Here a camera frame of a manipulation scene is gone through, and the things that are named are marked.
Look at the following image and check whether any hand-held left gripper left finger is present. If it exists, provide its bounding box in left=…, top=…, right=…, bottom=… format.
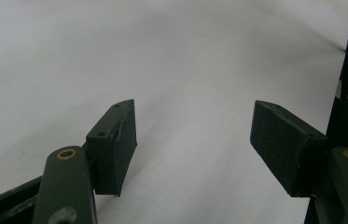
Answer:
left=85, top=98, right=139, bottom=198

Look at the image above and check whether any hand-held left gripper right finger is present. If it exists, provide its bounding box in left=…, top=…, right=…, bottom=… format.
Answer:
left=249, top=99, right=328, bottom=199

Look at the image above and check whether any white table mat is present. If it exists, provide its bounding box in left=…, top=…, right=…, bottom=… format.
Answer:
left=0, top=0, right=348, bottom=224

